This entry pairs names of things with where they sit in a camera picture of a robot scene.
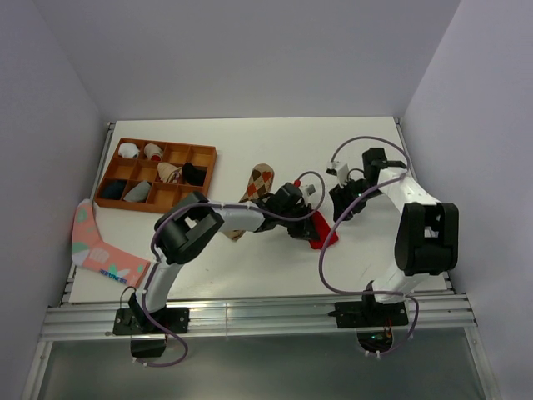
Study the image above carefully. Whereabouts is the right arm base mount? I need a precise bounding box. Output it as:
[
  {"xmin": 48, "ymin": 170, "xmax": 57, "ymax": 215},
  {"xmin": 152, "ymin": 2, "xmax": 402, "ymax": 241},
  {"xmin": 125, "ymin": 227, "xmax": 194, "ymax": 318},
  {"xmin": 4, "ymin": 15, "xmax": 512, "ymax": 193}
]
[{"xmin": 328, "ymin": 297, "xmax": 409, "ymax": 353}]

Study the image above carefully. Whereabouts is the dark teal rolled sock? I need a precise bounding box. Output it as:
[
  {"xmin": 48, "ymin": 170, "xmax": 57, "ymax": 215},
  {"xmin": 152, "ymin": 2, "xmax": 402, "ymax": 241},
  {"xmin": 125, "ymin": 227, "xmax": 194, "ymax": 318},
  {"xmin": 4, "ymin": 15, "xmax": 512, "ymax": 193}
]
[{"xmin": 100, "ymin": 180, "xmax": 127, "ymax": 200}]

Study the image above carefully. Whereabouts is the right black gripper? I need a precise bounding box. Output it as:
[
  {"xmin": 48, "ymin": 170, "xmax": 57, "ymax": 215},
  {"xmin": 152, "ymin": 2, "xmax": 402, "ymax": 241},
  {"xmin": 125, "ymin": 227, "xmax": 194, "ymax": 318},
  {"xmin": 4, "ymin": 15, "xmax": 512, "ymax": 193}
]
[{"xmin": 329, "ymin": 177, "xmax": 383, "ymax": 223}]

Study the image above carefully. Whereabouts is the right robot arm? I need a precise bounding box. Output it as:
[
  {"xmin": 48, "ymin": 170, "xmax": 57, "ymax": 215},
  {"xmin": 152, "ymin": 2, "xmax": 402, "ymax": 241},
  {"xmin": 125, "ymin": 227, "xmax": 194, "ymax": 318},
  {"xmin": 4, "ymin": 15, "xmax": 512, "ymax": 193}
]
[{"xmin": 326, "ymin": 147, "xmax": 459, "ymax": 325}]

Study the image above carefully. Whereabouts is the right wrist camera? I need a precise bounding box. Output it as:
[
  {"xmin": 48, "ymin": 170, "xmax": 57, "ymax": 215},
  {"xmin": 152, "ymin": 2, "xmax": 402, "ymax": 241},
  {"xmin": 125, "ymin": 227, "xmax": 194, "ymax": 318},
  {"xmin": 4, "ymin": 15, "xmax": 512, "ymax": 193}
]
[{"xmin": 326, "ymin": 161, "xmax": 349, "ymax": 187}]

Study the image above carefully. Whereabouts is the orange compartment tray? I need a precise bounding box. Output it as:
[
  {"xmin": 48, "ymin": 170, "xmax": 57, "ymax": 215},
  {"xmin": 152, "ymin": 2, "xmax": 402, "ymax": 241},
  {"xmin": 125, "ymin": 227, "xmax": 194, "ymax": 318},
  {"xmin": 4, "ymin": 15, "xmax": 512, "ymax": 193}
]
[{"xmin": 94, "ymin": 137, "xmax": 217, "ymax": 213}]

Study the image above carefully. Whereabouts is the black rolled sock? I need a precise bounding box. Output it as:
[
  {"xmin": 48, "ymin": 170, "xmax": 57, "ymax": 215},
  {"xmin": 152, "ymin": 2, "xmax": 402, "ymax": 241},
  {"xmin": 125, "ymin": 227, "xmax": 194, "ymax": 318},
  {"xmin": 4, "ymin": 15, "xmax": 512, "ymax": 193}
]
[{"xmin": 182, "ymin": 162, "xmax": 207, "ymax": 187}]

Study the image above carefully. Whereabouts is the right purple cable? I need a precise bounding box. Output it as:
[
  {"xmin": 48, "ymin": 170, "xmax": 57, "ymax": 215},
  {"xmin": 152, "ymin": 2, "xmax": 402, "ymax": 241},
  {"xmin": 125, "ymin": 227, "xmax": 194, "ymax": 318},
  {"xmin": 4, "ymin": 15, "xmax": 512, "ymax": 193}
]
[{"xmin": 318, "ymin": 135, "xmax": 420, "ymax": 359}]

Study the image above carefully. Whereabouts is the pink patterned sock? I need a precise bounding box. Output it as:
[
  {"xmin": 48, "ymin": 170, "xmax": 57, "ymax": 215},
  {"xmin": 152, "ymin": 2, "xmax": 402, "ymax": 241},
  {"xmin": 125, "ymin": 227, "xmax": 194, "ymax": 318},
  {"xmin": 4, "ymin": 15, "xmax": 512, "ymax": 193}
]
[{"xmin": 71, "ymin": 199, "xmax": 150, "ymax": 288}]

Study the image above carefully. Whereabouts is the brown argyle sock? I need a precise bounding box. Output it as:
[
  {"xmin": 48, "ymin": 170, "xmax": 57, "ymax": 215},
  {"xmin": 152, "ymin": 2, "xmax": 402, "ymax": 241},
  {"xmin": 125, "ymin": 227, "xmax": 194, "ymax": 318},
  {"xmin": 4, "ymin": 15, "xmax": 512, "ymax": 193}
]
[{"xmin": 224, "ymin": 162, "xmax": 276, "ymax": 243}]

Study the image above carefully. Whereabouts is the beige red rolled sock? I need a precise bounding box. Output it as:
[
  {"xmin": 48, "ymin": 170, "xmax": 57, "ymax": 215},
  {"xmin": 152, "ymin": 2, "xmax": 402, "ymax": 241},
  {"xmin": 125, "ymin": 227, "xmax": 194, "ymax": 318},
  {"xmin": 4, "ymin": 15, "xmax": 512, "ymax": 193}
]
[{"xmin": 144, "ymin": 142, "xmax": 164, "ymax": 162}]

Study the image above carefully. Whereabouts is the grey rolled sock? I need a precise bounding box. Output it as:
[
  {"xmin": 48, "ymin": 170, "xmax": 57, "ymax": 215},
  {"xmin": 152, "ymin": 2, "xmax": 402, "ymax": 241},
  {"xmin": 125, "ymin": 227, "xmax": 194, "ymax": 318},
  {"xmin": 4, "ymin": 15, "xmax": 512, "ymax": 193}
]
[{"xmin": 123, "ymin": 181, "xmax": 151, "ymax": 203}]

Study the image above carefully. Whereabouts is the white rolled sock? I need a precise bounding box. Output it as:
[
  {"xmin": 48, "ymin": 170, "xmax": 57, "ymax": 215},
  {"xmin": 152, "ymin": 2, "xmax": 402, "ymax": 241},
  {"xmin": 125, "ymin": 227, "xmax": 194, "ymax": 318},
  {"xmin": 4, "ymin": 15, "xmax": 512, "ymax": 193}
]
[{"xmin": 117, "ymin": 142, "xmax": 140, "ymax": 159}]

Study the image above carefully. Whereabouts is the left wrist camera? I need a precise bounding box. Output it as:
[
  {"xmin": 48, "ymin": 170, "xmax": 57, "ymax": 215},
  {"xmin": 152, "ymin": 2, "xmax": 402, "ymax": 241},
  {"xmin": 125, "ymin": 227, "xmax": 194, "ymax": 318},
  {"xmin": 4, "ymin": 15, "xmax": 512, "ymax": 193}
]
[{"xmin": 293, "ymin": 179, "xmax": 316, "ymax": 199}]

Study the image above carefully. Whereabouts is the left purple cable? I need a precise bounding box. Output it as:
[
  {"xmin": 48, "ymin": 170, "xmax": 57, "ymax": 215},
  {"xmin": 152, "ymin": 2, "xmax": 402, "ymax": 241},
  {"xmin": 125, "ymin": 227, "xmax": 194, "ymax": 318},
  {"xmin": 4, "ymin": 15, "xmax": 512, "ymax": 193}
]
[{"xmin": 141, "ymin": 170, "xmax": 326, "ymax": 368}]

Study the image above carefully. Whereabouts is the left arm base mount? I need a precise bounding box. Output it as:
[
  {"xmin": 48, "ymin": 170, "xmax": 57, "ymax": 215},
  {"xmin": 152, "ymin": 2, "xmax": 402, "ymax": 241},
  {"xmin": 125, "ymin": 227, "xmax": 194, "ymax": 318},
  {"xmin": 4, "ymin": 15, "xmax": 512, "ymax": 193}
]
[{"xmin": 112, "ymin": 307, "xmax": 190, "ymax": 361}]

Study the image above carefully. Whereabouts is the purple cable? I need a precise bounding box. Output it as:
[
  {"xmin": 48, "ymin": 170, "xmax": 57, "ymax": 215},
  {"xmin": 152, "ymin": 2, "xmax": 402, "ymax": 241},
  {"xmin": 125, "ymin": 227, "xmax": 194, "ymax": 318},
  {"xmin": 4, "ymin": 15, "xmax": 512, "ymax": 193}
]
[
  {"xmin": 318, "ymin": 135, "xmax": 420, "ymax": 359},
  {"xmin": 141, "ymin": 170, "xmax": 326, "ymax": 368}
]

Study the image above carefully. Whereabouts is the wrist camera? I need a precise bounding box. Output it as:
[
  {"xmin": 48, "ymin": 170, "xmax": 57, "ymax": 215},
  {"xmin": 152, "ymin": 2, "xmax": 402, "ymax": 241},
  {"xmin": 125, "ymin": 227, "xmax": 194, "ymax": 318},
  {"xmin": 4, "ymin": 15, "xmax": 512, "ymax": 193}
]
[
  {"xmin": 326, "ymin": 161, "xmax": 349, "ymax": 187},
  {"xmin": 293, "ymin": 179, "xmax": 316, "ymax": 199}
]

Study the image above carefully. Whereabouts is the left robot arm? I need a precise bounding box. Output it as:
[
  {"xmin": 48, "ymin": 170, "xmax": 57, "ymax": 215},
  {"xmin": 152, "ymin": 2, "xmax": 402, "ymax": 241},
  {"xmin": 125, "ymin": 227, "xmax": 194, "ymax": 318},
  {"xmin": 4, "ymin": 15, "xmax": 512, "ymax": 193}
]
[{"xmin": 128, "ymin": 182, "xmax": 319, "ymax": 333}]

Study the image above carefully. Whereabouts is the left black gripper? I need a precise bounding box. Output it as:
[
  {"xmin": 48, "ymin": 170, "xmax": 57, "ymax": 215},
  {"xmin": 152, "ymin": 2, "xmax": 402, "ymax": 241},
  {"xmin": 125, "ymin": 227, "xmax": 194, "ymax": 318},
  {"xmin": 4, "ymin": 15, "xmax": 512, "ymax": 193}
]
[{"xmin": 278, "ymin": 204, "xmax": 318, "ymax": 243}]

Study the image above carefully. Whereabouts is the aluminium frame rail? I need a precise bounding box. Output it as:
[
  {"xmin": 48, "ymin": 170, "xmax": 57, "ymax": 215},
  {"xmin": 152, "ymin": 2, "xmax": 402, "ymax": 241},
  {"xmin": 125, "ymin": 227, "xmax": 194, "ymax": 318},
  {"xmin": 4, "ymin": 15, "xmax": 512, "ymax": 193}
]
[{"xmin": 38, "ymin": 292, "xmax": 477, "ymax": 342}]

